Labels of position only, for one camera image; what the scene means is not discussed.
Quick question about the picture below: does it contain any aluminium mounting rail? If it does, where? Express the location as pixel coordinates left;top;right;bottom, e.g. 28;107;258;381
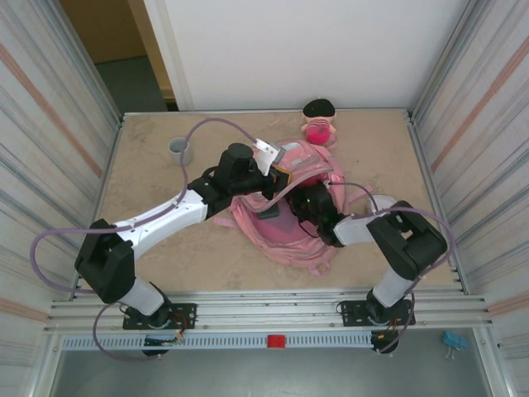
43;289;495;334

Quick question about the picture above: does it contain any brown wooden door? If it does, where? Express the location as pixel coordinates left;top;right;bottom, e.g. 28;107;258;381
59;0;177;103

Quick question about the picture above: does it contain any slotted grey cable duct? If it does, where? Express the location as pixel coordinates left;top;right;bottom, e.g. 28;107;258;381
60;332;375;352

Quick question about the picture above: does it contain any aluminium frame post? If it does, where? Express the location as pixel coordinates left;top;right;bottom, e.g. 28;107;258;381
45;0;126;127
407;0;484;125

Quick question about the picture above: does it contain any pink backpack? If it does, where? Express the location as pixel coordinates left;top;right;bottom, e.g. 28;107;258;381
213;139;373;277

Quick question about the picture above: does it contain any plush doll with black hair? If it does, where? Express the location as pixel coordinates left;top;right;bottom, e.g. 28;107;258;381
301;98;338;146

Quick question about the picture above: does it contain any white door frame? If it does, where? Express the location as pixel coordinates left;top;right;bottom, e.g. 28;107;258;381
142;0;194;112

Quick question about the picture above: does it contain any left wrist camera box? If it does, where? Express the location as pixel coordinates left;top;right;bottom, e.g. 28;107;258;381
252;138;287;177

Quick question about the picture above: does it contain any blue binder clip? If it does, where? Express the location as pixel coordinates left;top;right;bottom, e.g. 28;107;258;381
442;329;469;361

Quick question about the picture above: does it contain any grey cup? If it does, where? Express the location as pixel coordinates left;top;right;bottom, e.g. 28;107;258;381
167;136;194;167

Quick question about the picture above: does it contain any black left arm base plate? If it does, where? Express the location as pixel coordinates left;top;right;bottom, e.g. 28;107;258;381
122;303;198;331

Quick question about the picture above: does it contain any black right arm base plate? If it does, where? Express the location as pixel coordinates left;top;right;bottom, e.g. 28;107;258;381
339;298;416;328

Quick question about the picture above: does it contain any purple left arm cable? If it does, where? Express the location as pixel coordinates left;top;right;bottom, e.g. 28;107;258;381
31;117;261;364

